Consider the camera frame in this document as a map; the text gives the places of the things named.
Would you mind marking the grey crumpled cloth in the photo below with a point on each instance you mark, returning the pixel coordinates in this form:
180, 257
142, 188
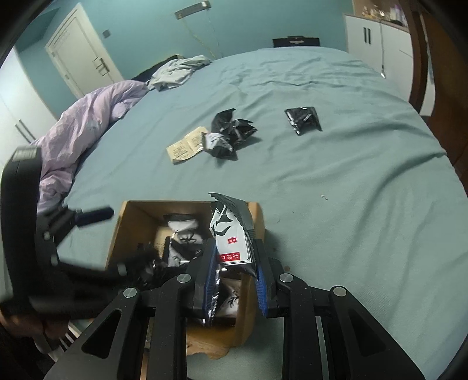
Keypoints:
179, 71

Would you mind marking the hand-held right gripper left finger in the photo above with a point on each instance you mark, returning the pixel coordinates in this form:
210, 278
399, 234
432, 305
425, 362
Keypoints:
210, 272

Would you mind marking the dark low furniture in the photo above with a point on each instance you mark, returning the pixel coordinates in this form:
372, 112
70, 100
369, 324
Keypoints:
146, 73

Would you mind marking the purple duvet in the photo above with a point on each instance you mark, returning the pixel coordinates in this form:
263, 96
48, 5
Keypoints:
84, 124

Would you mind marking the black case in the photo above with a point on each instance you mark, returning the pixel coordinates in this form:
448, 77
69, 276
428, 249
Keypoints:
296, 41

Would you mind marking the white wardrobe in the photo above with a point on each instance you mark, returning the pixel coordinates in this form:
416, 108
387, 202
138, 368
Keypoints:
22, 106

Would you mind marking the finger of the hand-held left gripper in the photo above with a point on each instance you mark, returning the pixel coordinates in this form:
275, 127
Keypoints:
95, 215
139, 265

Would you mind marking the white cabinet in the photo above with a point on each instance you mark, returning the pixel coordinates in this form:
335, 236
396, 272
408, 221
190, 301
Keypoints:
396, 47

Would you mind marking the black white snack packet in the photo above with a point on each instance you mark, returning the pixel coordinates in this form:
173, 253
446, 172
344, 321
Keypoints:
223, 120
179, 260
230, 234
188, 240
230, 297
243, 131
219, 146
181, 223

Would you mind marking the beige snack packet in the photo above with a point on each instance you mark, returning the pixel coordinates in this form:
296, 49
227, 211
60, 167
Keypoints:
184, 148

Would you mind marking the white panel door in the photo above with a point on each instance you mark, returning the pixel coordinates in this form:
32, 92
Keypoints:
80, 51

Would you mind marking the row of small bottles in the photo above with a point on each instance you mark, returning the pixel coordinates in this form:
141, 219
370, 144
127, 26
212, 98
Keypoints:
384, 14

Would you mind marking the person's left hand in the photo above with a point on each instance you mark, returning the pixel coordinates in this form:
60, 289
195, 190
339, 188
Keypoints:
36, 327

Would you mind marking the brown wooden door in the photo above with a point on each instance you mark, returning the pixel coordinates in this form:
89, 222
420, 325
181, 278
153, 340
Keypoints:
446, 91

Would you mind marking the metal wall bracket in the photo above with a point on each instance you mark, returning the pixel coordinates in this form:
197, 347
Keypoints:
193, 9

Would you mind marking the brown cardboard box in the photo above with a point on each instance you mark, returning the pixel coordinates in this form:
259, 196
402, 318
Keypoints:
139, 226

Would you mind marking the bed with teal sheet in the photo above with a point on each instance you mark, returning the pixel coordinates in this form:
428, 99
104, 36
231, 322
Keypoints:
347, 201

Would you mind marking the glossy black snack packet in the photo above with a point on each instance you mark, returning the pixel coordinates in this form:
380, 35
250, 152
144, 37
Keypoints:
303, 120

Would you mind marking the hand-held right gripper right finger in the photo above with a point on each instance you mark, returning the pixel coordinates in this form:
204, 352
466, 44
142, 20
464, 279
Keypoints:
261, 292

